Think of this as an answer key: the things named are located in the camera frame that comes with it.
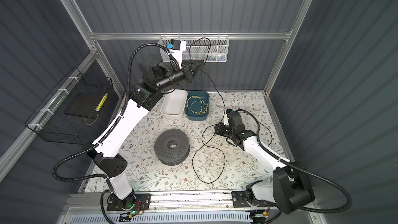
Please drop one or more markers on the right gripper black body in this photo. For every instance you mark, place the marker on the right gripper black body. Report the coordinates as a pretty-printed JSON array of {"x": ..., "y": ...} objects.
[{"x": 225, "y": 130}]

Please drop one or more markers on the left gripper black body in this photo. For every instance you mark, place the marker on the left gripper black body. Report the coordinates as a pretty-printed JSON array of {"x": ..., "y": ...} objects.
[{"x": 171, "y": 79}]

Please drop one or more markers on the white plastic bin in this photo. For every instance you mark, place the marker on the white plastic bin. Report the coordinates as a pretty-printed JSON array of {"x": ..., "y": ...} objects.
[{"x": 174, "y": 103}]

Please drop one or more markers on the grey foam spool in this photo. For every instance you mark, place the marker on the grey foam spool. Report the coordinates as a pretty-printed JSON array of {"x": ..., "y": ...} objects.
[{"x": 172, "y": 147}]

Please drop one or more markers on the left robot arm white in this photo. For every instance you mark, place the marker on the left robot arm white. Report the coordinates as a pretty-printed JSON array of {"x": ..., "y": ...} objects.
[{"x": 138, "y": 102}]

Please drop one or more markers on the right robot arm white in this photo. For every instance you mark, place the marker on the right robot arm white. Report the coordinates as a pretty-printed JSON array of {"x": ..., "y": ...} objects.
[{"x": 290, "y": 189}]

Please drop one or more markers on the teal plastic bin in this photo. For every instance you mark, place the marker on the teal plastic bin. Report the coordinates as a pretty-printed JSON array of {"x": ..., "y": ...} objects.
[{"x": 197, "y": 105}]

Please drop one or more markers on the yellow strip in basket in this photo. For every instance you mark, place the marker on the yellow strip in basket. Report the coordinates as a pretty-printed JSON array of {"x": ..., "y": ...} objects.
[{"x": 101, "y": 102}]

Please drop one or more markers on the black pad in basket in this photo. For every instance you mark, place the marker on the black pad in basket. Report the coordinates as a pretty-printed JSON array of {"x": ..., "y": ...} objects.
[{"x": 83, "y": 105}]

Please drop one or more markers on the white wire mesh basket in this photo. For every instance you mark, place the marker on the white wire mesh basket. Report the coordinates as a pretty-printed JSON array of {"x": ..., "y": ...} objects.
[{"x": 210, "y": 48}]

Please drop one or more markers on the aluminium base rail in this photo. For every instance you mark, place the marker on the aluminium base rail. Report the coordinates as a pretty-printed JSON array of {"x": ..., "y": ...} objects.
[{"x": 181, "y": 207}]

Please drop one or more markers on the black wire basket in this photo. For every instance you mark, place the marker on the black wire basket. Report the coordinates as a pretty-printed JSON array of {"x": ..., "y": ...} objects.
[{"x": 51, "y": 124}]

